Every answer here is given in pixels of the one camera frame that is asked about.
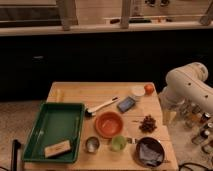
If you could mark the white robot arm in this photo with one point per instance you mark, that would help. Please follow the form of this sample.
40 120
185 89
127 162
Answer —
186 83

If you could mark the green plastic cup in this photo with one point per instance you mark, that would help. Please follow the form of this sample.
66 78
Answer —
118 143

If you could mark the small metal cup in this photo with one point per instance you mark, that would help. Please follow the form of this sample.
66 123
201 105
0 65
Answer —
92 144

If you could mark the orange bowl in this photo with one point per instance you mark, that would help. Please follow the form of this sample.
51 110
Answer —
108 124

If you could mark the orange fruit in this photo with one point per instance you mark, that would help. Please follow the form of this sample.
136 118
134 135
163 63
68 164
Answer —
149 89

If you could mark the green plastic tray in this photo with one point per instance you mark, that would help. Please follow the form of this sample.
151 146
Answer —
54 123

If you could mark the wooden block sponge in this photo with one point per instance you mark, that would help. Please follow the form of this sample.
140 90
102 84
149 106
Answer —
57 149

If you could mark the dark pan with cloth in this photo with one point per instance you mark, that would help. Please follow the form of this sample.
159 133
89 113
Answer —
147 152

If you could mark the spice bottle rack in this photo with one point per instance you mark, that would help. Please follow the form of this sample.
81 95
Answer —
195 126

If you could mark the black chair frame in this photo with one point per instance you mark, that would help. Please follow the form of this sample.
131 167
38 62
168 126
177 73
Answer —
16 146

